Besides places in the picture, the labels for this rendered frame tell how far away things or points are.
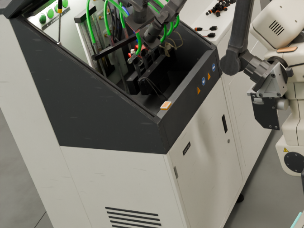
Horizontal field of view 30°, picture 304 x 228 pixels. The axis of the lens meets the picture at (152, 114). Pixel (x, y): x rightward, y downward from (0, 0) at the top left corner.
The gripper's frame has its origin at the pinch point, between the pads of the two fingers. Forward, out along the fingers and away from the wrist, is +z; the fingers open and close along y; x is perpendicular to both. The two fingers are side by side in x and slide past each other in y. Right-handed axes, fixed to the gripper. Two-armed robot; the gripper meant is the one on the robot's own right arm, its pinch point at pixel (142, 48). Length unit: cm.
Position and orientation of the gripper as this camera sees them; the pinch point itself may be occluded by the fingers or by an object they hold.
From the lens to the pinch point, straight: 262.6
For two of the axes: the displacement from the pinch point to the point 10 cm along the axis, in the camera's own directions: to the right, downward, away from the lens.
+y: -6.6, -7.4, 1.1
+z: -3.7, 4.5, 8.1
